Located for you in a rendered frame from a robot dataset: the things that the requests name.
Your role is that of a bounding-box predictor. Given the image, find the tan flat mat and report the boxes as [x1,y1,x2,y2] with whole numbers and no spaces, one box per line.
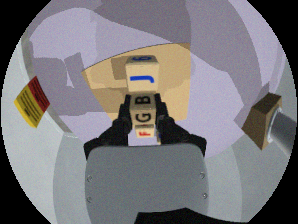
[81,43,191,121]

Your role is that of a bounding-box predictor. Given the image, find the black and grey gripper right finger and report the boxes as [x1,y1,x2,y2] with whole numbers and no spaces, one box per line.
[154,93,207,157]

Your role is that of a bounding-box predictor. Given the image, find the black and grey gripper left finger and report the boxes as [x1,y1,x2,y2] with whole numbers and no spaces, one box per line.
[83,94,133,160]

